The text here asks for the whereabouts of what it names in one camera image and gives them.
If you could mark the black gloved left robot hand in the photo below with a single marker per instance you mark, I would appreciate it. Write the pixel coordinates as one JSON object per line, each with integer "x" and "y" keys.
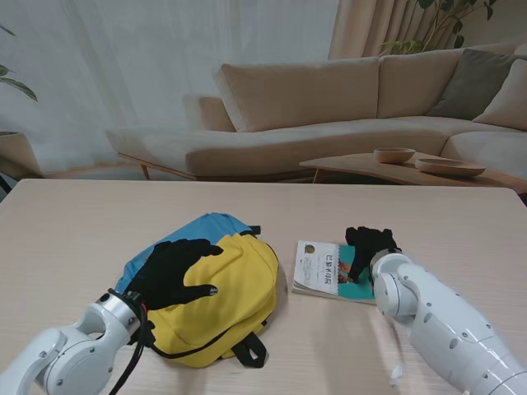
{"x": 169, "y": 267}

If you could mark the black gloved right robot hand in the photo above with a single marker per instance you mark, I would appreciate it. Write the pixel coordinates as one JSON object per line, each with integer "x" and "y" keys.
{"x": 366, "y": 247}

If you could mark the teal and white cover book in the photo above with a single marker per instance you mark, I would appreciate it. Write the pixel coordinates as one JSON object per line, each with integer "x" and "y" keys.
{"x": 321, "y": 271}

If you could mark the yellow and blue school bag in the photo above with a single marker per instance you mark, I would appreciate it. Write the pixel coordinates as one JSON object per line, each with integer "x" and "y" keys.
{"x": 234, "y": 288}

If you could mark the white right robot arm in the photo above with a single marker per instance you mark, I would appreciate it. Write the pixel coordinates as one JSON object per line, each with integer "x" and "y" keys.
{"x": 444, "y": 325}

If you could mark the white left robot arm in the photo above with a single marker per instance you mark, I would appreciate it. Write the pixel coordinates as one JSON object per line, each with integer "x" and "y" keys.
{"x": 70, "y": 354}

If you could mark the wooden coffee table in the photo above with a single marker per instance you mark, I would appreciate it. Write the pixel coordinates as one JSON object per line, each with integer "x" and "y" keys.
{"x": 362, "y": 166}

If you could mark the small deep wooden bowl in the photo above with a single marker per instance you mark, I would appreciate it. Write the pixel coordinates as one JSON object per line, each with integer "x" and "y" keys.
{"x": 393, "y": 155}

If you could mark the wide shallow wooden bowl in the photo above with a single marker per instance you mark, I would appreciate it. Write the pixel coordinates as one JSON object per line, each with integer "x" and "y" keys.
{"x": 449, "y": 168}

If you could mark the white paper scrap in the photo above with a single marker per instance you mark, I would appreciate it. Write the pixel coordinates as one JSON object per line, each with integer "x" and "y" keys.
{"x": 396, "y": 375}

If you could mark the beige sofa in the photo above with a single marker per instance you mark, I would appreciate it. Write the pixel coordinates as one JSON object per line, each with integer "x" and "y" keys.
{"x": 309, "y": 103}

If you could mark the black stand pole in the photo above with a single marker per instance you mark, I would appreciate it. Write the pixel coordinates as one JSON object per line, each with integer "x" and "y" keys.
{"x": 3, "y": 183}

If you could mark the beige plant pot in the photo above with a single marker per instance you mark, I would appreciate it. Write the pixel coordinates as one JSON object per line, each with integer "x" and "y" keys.
{"x": 16, "y": 156}

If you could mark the grey cushion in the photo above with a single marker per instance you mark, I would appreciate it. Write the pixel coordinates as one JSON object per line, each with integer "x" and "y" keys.
{"x": 469, "y": 82}

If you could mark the beige cushion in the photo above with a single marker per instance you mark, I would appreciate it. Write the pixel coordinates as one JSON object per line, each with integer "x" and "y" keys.
{"x": 510, "y": 107}

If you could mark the sheer white curtain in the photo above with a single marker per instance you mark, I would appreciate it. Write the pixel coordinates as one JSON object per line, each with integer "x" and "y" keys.
{"x": 123, "y": 61}

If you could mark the beige curtain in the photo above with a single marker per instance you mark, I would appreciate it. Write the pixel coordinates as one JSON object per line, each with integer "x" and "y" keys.
{"x": 370, "y": 24}

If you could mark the tall green leafy plant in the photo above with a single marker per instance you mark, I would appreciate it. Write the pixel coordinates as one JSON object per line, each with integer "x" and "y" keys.
{"x": 436, "y": 29}

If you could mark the pale green leafy plant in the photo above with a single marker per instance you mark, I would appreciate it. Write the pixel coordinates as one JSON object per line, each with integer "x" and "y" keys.
{"x": 20, "y": 86}

